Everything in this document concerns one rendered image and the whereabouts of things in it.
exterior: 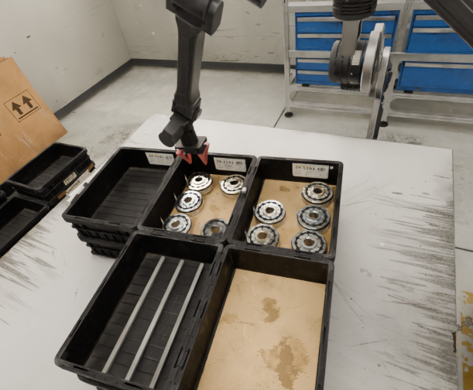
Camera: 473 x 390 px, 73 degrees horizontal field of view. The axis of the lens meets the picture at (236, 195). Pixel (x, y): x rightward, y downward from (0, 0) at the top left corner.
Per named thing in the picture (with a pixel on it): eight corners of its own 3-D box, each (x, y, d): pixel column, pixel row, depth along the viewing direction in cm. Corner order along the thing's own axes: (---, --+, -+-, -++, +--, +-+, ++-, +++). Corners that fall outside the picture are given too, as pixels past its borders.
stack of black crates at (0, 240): (46, 229, 219) (15, 194, 195) (77, 240, 208) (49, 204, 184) (-5, 278, 195) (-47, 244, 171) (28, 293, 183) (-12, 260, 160)
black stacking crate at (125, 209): (130, 168, 143) (120, 147, 135) (190, 173, 134) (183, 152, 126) (77, 237, 117) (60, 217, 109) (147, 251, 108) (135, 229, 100)
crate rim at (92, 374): (137, 234, 101) (134, 228, 99) (226, 248, 92) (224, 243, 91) (56, 367, 75) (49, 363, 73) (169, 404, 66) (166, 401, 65)
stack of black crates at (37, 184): (86, 189, 244) (54, 141, 212) (116, 197, 232) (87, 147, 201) (46, 228, 219) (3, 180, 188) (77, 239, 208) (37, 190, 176)
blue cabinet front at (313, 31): (296, 82, 280) (295, 11, 241) (385, 88, 253) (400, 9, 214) (295, 83, 278) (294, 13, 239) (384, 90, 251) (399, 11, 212)
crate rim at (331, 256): (258, 160, 118) (258, 155, 117) (343, 166, 110) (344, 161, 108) (226, 248, 92) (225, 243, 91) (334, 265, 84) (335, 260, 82)
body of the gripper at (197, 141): (201, 152, 107) (194, 134, 102) (175, 151, 111) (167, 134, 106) (208, 140, 111) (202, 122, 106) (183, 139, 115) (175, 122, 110)
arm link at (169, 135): (203, 106, 98) (179, 91, 97) (184, 128, 91) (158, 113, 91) (195, 131, 107) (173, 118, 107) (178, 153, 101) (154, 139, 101)
